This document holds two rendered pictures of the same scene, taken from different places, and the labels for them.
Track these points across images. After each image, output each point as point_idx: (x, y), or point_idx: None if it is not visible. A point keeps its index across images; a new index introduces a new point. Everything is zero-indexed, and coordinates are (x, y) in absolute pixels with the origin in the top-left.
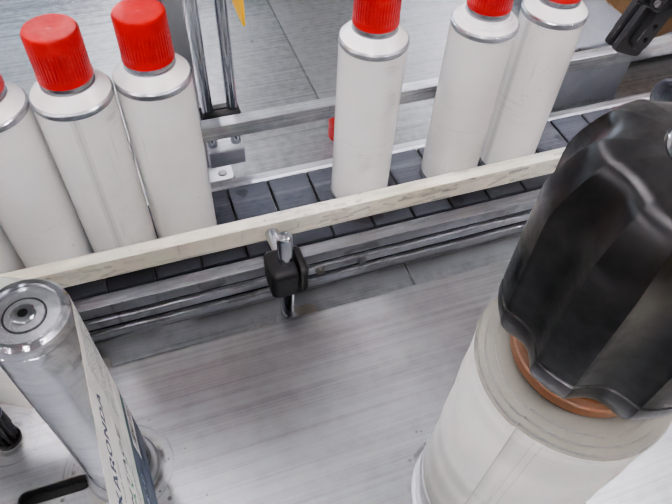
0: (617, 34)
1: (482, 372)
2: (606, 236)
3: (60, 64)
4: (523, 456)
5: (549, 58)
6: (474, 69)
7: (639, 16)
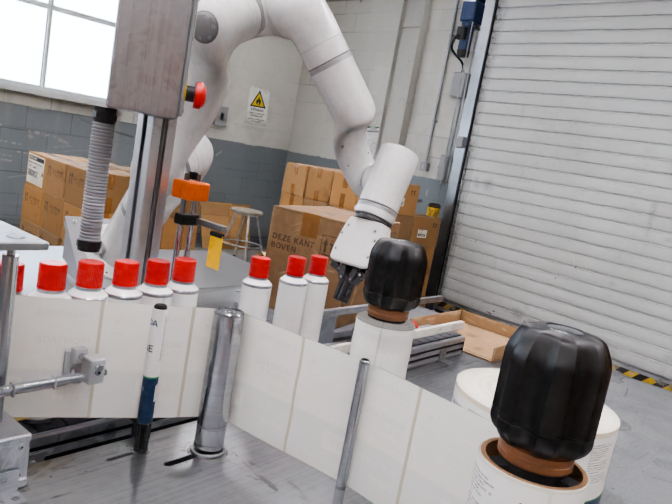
0: (337, 293)
1: (365, 321)
2: (389, 252)
3: (165, 272)
4: (384, 341)
5: (319, 297)
6: (294, 298)
7: (344, 284)
